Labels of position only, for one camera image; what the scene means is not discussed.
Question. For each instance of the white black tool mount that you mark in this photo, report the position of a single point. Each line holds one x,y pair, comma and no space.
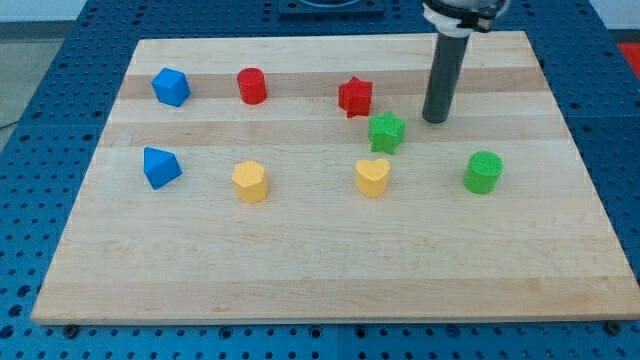
459,18

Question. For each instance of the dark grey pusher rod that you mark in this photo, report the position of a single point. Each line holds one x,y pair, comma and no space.
445,71

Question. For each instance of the green star block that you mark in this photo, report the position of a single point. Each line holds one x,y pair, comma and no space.
386,132

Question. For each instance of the red star block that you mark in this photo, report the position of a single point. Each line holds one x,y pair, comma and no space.
355,97

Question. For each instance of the green cylinder block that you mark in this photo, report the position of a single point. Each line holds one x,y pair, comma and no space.
482,173

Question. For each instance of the yellow heart block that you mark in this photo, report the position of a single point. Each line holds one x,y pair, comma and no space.
372,177

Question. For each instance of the red cylinder block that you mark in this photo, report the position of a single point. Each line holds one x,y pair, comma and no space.
252,86

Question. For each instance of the wooden board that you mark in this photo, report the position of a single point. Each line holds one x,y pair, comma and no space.
540,247

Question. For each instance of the yellow hexagon block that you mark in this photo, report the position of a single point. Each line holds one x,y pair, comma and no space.
250,181

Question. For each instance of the blue cube block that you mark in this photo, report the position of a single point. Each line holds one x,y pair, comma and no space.
171,87

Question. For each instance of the blue triangular prism block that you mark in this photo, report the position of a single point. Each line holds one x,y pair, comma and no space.
160,167

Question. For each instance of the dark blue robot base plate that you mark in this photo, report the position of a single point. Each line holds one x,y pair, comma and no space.
332,8

